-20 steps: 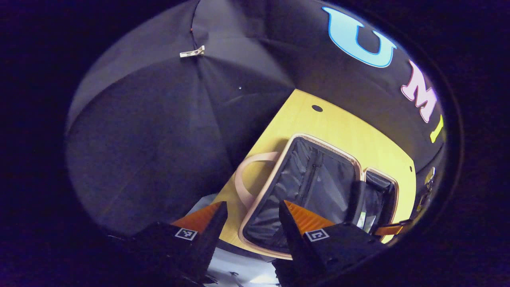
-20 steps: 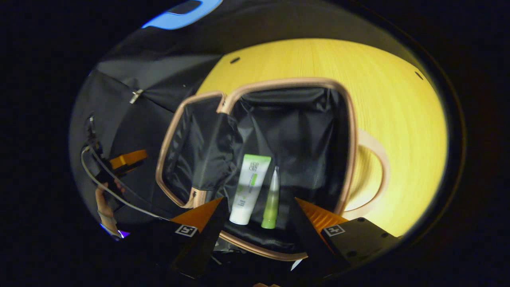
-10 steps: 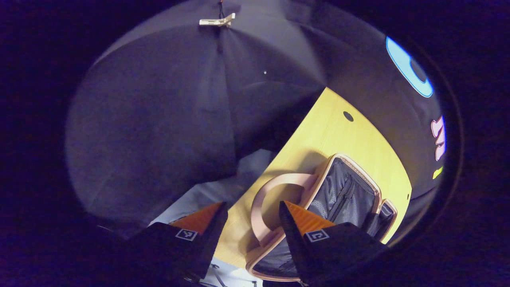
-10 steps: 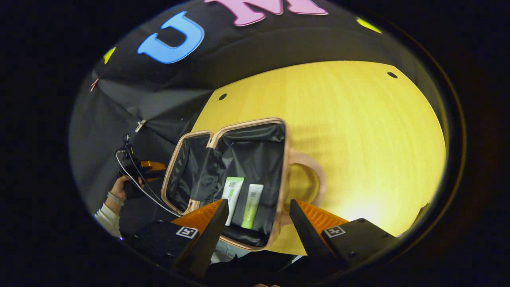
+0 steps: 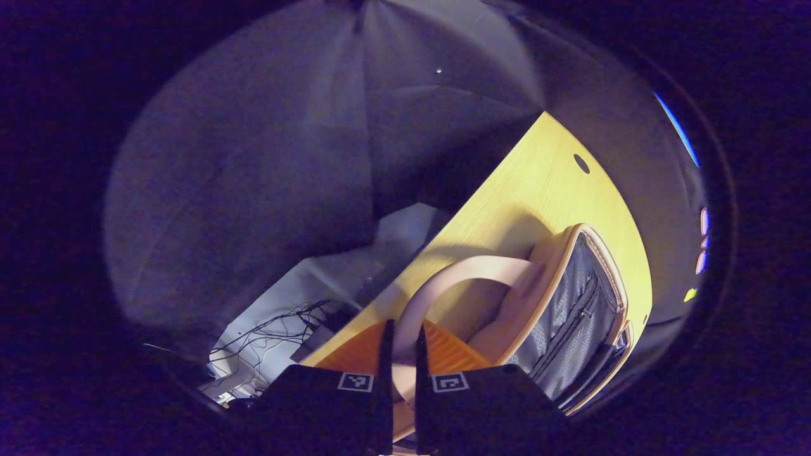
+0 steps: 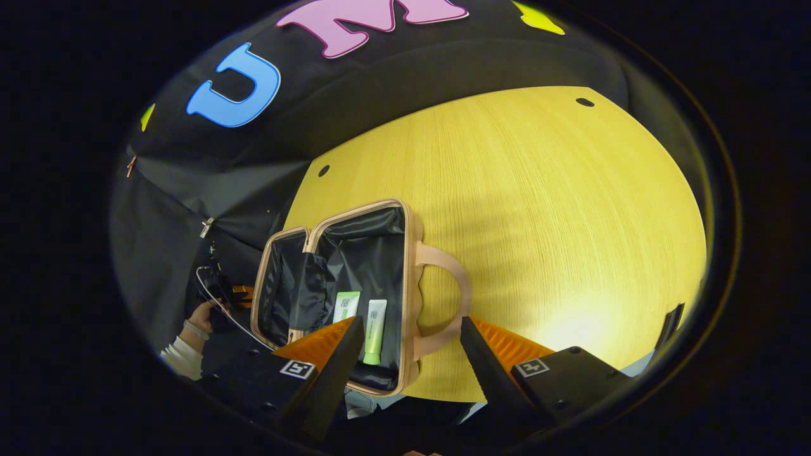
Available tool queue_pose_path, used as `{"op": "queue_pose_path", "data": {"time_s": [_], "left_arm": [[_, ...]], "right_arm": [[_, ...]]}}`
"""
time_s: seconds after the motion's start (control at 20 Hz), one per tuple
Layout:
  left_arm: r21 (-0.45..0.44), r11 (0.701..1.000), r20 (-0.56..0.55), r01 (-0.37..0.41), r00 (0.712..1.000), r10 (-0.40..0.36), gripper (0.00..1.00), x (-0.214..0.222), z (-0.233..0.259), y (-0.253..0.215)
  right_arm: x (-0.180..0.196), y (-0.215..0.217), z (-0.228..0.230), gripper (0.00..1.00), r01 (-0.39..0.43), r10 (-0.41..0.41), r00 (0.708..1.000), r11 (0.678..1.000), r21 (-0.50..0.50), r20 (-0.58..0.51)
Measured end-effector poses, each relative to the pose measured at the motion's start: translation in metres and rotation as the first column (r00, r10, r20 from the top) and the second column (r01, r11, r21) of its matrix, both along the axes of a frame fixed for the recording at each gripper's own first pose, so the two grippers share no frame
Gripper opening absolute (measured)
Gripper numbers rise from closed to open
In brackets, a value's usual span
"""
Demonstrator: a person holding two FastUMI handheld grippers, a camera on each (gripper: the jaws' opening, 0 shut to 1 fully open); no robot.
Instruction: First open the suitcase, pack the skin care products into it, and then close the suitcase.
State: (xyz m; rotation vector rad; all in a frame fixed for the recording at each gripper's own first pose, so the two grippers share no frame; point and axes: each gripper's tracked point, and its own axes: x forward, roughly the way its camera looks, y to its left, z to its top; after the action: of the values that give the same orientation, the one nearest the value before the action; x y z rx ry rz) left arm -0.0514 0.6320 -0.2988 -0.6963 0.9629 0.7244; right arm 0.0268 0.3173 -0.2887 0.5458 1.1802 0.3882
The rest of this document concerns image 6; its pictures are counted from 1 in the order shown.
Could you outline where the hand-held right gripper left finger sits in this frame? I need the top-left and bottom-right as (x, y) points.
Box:
(200, 315), (366, 447)

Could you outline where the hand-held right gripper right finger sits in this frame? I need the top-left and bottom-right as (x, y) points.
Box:
(459, 315), (634, 438)

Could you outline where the white tube green cap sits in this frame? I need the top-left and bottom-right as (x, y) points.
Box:
(362, 299), (388, 367)

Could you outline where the green and white tube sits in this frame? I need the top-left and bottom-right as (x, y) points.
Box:
(333, 291), (362, 325)

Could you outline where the pink suitcase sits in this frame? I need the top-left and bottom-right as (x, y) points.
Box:
(250, 198), (473, 398)

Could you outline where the black backdrop cloth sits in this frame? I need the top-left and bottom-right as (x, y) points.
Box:
(109, 0), (710, 355)

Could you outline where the white cable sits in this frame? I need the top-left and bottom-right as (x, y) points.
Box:
(195, 266), (274, 350)

